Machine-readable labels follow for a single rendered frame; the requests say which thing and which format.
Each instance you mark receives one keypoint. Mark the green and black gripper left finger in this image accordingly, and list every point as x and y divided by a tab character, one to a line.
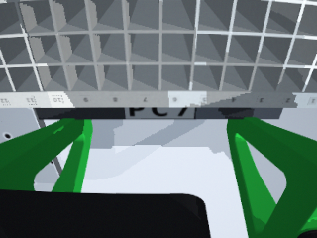
21	158

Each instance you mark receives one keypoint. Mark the white deep-well block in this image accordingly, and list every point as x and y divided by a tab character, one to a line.
160	66

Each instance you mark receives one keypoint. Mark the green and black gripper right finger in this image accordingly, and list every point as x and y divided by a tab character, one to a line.
296	156

